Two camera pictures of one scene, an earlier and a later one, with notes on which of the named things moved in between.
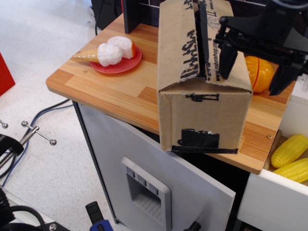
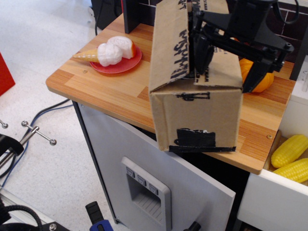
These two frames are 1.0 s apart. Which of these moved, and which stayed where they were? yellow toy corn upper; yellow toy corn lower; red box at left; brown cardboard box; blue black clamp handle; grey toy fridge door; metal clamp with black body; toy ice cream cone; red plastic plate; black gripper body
Moved: black gripper body; brown cardboard box
Stayed: blue black clamp handle; metal clamp with black body; red box at left; yellow toy corn lower; yellow toy corn upper; grey toy fridge door; toy ice cream cone; red plastic plate
